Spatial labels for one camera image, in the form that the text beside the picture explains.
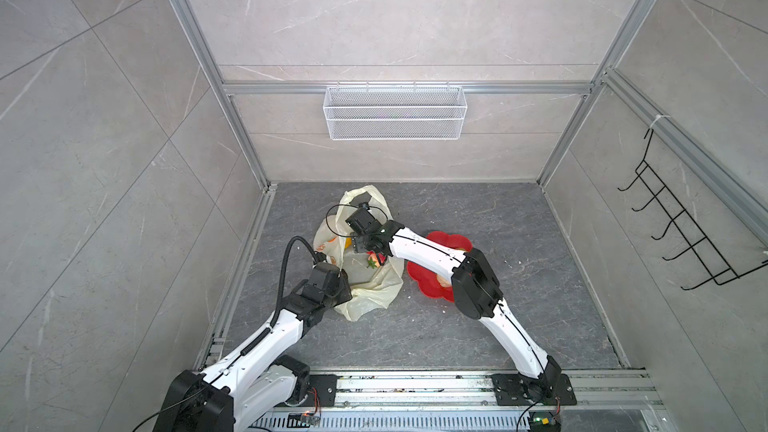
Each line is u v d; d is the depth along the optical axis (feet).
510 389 2.39
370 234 2.43
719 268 1.93
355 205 2.81
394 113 3.30
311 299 2.07
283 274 1.97
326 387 2.40
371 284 2.87
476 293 1.92
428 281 2.84
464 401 2.40
